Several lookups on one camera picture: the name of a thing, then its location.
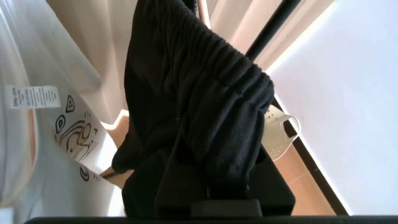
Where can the beige curtain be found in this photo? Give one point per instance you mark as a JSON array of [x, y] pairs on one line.
[[102, 37]]

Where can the white laundry basket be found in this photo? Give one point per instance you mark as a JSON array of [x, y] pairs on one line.
[[275, 137]]

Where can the black garment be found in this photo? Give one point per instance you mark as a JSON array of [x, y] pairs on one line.
[[192, 87]]

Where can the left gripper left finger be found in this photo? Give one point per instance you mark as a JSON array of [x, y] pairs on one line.
[[174, 193]]

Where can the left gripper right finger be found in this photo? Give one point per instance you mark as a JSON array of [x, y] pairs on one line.
[[275, 193]]

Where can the white printed t-shirt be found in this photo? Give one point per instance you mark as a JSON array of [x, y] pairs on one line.
[[46, 46]]

